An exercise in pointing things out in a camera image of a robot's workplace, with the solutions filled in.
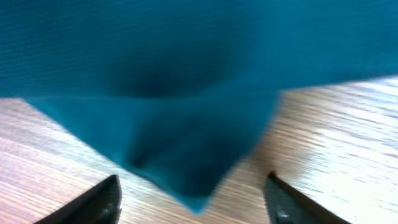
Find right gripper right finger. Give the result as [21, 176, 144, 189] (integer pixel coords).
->
[264, 171, 350, 224]

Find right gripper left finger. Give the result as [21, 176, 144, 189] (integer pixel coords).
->
[35, 175, 122, 224]

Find blue polo shirt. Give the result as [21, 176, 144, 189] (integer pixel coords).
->
[1, 0, 397, 213]

